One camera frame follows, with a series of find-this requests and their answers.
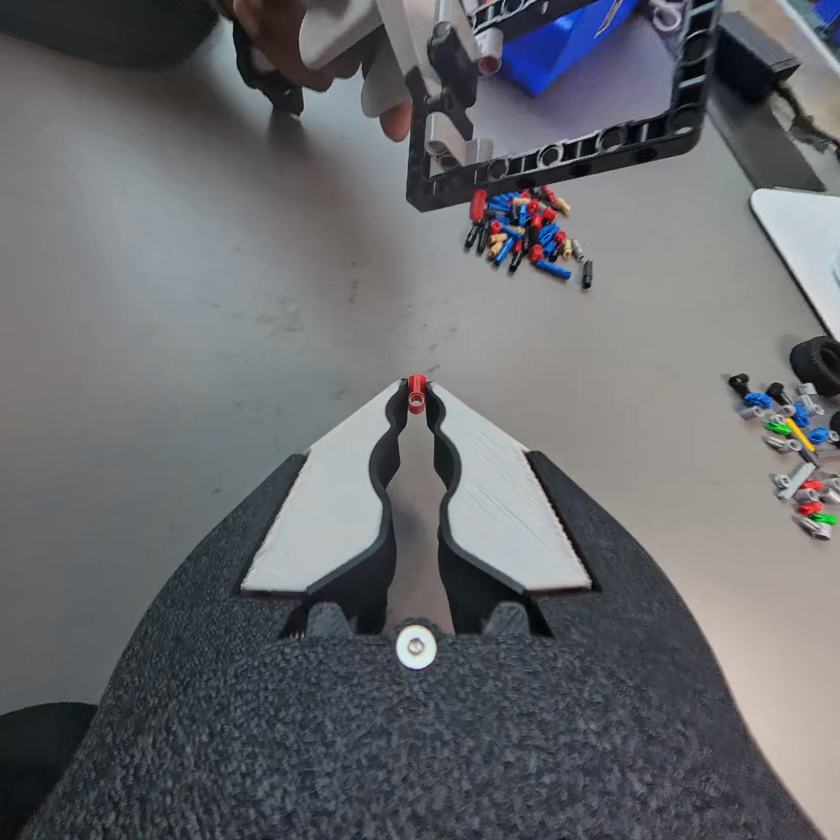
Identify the black power cable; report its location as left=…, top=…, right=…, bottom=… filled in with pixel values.
left=768, top=85, right=840, bottom=161

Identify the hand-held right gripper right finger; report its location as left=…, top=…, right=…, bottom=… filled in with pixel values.
left=424, top=381, right=593, bottom=635

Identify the black chair armrest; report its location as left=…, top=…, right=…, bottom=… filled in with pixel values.
left=0, top=0, right=221, bottom=70
left=0, top=702, right=99, bottom=837

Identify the black desk cable channel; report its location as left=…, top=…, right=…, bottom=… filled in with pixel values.
left=705, top=66, right=840, bottom=198

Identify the black rubber toy tire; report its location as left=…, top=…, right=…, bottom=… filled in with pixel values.
left=789, top=336, right=840, bottom=382

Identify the black building frame assembly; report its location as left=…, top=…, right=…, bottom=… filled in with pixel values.
left=406, top=0, right=723, bottom=212

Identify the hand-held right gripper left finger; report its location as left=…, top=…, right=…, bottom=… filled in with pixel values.
left=239, top=377, right=412, bottom=635

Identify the black power adapter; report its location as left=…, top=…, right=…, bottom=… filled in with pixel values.
left=715, top=12, right=803, bottom=102

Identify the cluster of mixed small parts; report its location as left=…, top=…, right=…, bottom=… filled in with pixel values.
left=728, top=373, right=840, bottom=542

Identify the pile of small connector pins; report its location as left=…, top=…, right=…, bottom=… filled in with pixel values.
left=462, top=187, right=595, bottom=290

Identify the grey desk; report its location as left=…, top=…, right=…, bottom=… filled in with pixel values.
left=0, top=0, right=840, bottom=840

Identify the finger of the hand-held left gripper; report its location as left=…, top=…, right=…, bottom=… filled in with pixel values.
left=360, top=0, right=444, bottom=120

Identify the white book stand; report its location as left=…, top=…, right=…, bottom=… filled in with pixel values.
left=750, top=188, right=840, bottom=342

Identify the person's left hand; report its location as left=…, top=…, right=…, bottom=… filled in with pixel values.
left=217, top=0, right=414, bottom=143

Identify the blue plastic bin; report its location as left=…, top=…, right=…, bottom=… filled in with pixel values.
left=489, top=0, right=647, bottom=98

